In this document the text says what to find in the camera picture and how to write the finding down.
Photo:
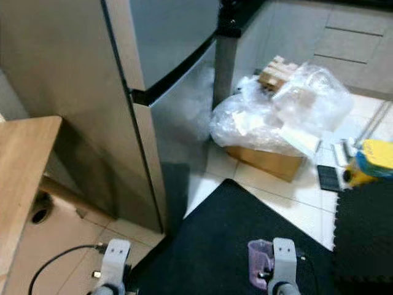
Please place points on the steel fridge door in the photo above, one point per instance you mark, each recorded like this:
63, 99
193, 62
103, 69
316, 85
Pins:
178, 129

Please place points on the clear purple measuring cup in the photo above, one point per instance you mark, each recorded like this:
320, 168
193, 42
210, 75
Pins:
259, 264

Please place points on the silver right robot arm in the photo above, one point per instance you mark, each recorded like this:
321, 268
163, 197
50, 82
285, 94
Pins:
284, 291

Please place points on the steel fridge cabinet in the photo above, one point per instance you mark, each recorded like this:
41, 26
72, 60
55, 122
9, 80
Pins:
61, 74

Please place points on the brown wooden table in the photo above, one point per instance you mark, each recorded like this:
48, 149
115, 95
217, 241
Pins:
24, 178

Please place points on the steel freezer door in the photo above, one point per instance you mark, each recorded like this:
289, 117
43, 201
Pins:
172, 37

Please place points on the black floor mat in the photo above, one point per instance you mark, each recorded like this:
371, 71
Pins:
221, 233

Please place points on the brown cardboard box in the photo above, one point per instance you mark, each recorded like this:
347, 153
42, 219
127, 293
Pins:
267, 163

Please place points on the black countertop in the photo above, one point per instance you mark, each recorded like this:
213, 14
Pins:
239, 15

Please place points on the wooden block rack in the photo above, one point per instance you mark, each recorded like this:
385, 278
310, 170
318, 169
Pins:
273, 75

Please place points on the white flat board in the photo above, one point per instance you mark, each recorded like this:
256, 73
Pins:
304, 140

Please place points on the small black ribbed panel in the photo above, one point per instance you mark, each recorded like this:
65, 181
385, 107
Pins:
330, 178

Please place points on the grey slotted device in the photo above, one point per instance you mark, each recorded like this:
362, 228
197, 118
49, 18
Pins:
342, 152

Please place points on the grey kitchen cabinet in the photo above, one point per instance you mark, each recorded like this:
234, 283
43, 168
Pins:
344, 55

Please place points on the black foam puzzle mat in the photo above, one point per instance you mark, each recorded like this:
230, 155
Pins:
365, 233

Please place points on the yellow blue device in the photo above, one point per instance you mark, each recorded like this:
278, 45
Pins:
377, 158

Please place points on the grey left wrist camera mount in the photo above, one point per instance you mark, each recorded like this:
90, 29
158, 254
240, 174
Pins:
116, 259

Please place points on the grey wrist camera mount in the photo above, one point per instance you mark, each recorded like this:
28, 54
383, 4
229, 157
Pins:
116, 259
284, 261

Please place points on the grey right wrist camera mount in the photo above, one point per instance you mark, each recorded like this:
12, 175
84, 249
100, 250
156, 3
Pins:
284, 261

